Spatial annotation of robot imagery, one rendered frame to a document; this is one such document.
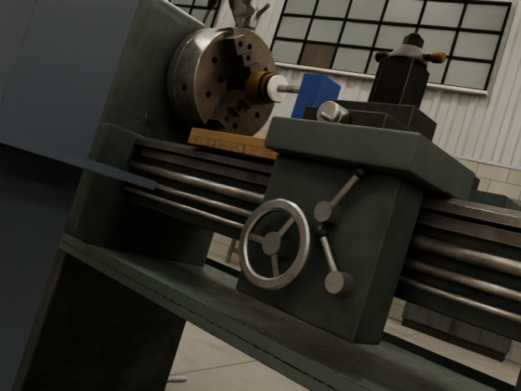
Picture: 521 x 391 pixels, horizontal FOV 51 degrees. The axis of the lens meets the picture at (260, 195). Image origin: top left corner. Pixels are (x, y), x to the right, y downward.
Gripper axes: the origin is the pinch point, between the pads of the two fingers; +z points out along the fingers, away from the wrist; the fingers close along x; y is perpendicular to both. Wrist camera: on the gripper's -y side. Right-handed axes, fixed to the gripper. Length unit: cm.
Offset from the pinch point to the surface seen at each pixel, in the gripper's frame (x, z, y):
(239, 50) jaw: -18.6, 10.5, 22.3
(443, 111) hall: 628, 31, -248
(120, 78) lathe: -41.7, 20.1, 1.2
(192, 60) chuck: -29.1, 13.9, 15.7
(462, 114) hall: 635, 33, -222
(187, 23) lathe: -21.6, 3.3, 2.6
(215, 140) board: -38, 32, 37
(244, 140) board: -37, 31, 47
